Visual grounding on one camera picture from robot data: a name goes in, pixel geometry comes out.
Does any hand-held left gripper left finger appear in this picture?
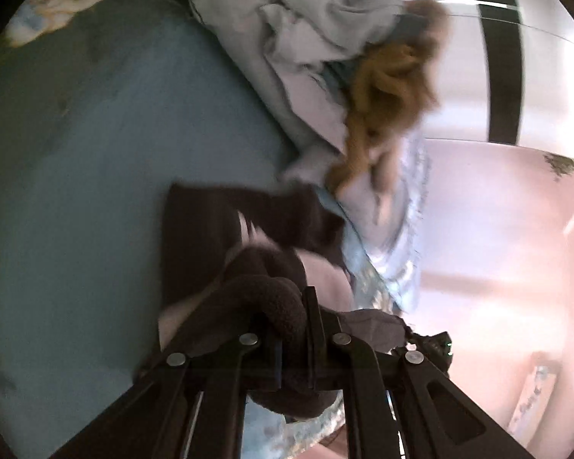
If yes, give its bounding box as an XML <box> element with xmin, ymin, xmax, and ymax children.
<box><xmin>52</xmin><ymin>330</ymin><xmax>284</xmax><ymax>459</ymax></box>

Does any light blue garment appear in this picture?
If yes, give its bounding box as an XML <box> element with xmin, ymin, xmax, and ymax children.
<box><xmin>258</xmin><ymin>0</ymin><xmax>405</xmax><ymax>75</ymax></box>

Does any olive green garment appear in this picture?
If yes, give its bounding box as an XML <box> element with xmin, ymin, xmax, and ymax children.
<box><xmin>325</xmin><ymin>0</ymin><xmax>450</xmax><ymax>197</ymax></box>

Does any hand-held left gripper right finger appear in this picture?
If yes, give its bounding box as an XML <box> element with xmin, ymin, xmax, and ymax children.
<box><xmin>302</xmin><ymin>286</ymin><xmax>532</xmax><ymax>459</ymax></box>

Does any teal floral blanket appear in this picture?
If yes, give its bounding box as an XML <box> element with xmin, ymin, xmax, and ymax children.
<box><xmin>0</xmin><ymin>0</ymin><xmax>345</xmax><ymax>459</ymax></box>

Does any green wall sticker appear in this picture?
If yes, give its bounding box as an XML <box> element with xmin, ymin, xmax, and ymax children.
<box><xmin>544</xmin><ymin>152</ymin><xmax>574</xmax><ymax>180</ymax></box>

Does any white leaning board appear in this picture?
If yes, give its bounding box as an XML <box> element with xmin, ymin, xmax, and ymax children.
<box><xmin>509</xmin><ymin>351</ymin><xmax>553</xmax><ymax>436</ymax></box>

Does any white wardrobe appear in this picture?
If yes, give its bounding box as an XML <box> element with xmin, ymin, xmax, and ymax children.
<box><xmin>383</xmin><ymin>0</ymin><xmax>574</xmax><ymax>146</ymax></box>

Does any light grey clothes pile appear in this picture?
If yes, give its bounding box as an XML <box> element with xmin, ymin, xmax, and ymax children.
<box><xmin>139</xmin><ymin>0</ymin><xmax>434</xmax><ymax>316</ymax></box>

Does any dark brown garment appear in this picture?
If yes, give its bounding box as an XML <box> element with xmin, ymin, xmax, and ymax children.
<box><xmin>158</xmin><ymin>182</ymin><xmax>407</xmax><ymax>422</ymax></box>

